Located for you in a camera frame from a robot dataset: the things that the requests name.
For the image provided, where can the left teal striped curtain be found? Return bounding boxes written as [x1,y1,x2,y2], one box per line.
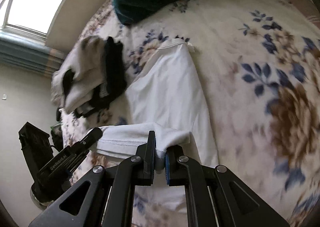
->
[1,31,66,77]

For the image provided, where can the stack of folded clothes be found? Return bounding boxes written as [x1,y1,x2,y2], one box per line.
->
[51,35,127,118]

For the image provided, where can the white t-shirt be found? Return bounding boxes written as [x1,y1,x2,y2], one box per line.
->
[92,39,218,172]

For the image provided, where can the floral fleece bed blanket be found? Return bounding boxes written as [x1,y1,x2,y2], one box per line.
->
[61,0,319,226]

